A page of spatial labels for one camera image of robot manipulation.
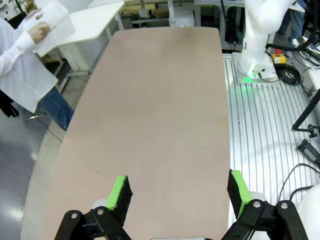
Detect black grey handheld device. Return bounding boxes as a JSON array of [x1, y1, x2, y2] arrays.
[[297, 138, 320, 162]]

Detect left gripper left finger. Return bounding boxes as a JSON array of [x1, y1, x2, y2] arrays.
[[53, 174, 134, 240]]

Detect white plastic basket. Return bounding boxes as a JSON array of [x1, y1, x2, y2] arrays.
[[17, 0, 77, 57]]

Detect thin black cable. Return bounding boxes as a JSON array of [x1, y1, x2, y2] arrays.
[[274, 162, 320, 208]]

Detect black articulated stand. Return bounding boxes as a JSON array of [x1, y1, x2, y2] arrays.
[[291, 88, 320, 138]]

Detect white side table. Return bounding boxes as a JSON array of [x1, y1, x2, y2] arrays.
[[34, 1, 126, 76]]

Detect person's right hand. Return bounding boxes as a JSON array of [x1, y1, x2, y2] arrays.
[[26, 21, 51, 42]]

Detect small beige box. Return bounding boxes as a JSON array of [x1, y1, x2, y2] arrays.
[[138, 7, 157, 19]]

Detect person's left hand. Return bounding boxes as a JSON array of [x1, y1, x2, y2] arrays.
[[24, 8, 44, 22]]

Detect slotted aluminium base plate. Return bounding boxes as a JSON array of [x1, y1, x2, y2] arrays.
[[221, 52, 320, 221]]

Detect person in blue jeans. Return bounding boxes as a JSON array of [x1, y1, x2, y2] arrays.
[[274, 0, 307, 51]]

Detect black chair with metal legs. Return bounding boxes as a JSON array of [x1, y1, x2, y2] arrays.
[[0, 89, 47, 121]]

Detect person in white shirt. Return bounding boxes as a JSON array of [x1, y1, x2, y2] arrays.
[[0, 17, 76, 132]]

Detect yellow emergency stop button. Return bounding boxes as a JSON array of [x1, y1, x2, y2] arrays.
[[271, 48, 287, 66]]

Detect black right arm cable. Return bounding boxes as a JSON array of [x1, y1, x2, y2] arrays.
[[265, 14, 320, 53]]

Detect person's right forearm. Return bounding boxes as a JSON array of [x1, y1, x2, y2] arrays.
[[0, 34, 35, 78]]

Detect black cable bundle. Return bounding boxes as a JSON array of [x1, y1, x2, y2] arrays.
[[274, 64, 304, 86]]

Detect black computer case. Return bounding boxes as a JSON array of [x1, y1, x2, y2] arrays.
[[224, 6, 247, 43]]

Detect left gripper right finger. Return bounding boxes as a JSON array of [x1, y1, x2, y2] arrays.
[[221, 169, 310, 240]]

